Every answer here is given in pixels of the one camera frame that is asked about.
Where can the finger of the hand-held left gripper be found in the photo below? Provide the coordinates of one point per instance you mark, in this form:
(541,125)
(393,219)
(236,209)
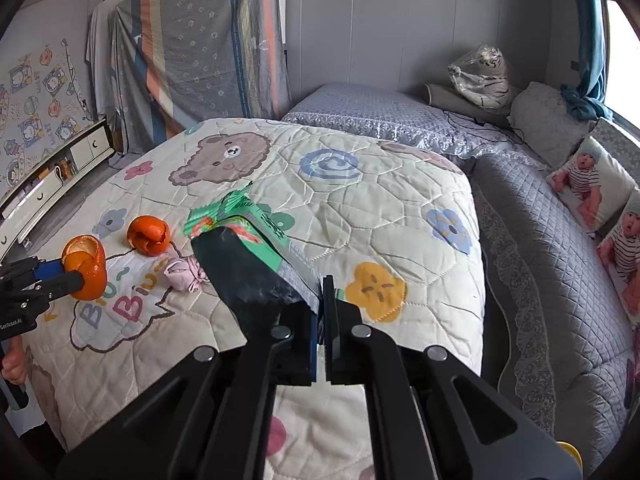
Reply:
(50,268)
(70,282)

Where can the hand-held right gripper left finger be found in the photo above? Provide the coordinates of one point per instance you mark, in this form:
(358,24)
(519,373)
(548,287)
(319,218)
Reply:
(312,355)

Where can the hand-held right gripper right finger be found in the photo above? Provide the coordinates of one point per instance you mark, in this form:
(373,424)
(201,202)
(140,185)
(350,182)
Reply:
(325,330)

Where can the orange peel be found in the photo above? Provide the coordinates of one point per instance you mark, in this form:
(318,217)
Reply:
(85,265)
(147,235)

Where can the green snack bag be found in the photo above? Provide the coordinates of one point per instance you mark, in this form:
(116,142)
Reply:
(240,265)

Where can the person's left hand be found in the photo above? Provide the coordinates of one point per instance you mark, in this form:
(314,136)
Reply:
(12,360)

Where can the small orange yellow object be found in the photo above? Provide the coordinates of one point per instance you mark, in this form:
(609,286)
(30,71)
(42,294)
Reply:
(62,167)

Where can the pink crumpled wrapper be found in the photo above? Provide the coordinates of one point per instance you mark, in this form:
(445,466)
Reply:
(185,272)

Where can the white drawer cabinet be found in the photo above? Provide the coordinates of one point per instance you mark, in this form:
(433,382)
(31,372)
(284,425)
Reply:
(87,147)

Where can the white hanging garment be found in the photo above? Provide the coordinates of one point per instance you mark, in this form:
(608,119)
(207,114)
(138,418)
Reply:
(100,55)

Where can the lavender lace bedspread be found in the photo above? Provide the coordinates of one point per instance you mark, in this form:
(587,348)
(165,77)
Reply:
(380,110)

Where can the grey quilted cover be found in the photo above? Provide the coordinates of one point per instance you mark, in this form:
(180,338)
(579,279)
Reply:
(545,260)

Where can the dark grey bolster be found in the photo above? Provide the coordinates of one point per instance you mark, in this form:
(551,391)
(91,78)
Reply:
(445,97)

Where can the striped floral hanging sheet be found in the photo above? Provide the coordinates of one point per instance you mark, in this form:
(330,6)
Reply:
(200,50)

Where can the yellow plastic object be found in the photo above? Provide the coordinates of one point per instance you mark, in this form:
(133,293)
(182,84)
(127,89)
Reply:
(570,452)

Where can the tiger plush in plastic bag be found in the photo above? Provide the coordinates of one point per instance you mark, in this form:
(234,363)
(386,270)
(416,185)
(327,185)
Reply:
(485,77)

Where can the baby print pillow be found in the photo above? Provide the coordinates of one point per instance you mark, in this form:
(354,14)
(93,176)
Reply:
(587,180)
(622,255)

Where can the grey quilted pillow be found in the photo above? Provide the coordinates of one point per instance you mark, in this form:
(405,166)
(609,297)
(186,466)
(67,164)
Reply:
(545,120)

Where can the grey patterned cushion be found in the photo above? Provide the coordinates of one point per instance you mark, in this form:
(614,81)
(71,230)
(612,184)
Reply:
(615,137)

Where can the blue curtain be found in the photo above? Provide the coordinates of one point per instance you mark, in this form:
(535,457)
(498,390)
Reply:
(590,50)

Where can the cartoon wall poster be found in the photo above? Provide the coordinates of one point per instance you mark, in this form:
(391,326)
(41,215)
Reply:
(40,100)

